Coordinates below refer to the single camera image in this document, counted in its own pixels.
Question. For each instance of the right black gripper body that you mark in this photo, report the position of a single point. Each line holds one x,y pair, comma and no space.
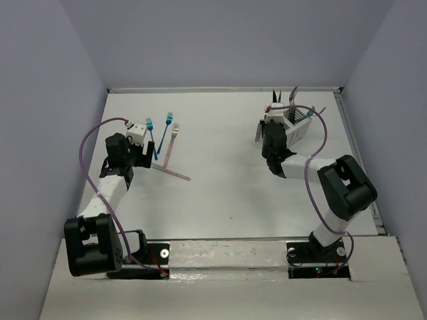
264,153

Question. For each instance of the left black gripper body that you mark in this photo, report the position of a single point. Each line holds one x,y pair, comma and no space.
134,156

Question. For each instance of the black handled knife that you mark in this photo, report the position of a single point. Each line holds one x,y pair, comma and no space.
274,97

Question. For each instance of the green handled fork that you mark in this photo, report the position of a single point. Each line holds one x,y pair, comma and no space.
312,110

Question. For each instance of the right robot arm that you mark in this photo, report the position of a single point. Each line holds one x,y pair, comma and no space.
346,187

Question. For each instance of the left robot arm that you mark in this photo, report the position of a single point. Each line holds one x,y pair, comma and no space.
94,241

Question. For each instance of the white two-compartment utensil holder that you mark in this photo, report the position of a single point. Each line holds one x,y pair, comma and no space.
295,123

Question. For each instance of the small blue fork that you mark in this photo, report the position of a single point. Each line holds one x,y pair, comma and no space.
149,125

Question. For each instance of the long blue fork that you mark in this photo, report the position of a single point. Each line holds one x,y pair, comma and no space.
168,122

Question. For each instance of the pink handled knife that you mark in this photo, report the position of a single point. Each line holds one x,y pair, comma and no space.
170,172

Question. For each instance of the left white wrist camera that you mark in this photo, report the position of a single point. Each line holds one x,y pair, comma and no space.
136,131

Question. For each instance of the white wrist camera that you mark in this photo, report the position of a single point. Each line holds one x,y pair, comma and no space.
136,131
275,113

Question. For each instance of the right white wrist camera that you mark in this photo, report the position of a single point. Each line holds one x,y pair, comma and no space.
275,113

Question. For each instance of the pink handled fork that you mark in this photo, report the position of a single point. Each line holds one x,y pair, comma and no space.
174,133

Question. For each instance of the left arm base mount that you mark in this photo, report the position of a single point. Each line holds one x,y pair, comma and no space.
150,259

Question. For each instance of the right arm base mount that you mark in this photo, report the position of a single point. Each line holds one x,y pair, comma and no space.
304,264

